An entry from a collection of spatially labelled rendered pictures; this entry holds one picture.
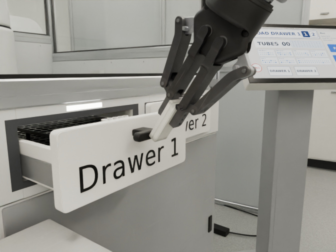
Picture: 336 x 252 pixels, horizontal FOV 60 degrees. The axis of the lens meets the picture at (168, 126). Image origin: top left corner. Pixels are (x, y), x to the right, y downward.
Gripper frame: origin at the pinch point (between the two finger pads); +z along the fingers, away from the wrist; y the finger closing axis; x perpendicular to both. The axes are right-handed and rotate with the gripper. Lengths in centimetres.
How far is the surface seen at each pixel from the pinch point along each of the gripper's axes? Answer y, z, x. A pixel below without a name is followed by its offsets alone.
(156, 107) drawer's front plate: 13.7, 11.1, -19.0
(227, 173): 13, 91, -158
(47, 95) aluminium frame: 17.5, 8.2, 7.7
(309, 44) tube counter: 12, -14, -99
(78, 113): 15.5, 11.4, 1.6
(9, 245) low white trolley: 2.3, 22.2, 17.8
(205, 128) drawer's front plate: 8.7, 18.2, -43.1
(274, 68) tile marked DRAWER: 12, -2, -79
